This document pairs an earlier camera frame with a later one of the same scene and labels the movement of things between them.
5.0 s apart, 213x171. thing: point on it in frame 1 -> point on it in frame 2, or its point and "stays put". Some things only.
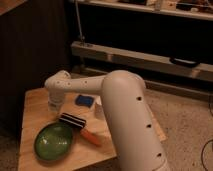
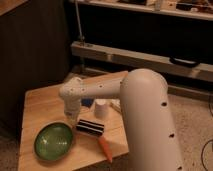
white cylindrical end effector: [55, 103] -> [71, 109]
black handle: [184, 62] stays put
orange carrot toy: [90, 137] -> [106, 147]
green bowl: [54, 141] stays put
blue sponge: [85, 100] stays put
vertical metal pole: [79, 22] stays put
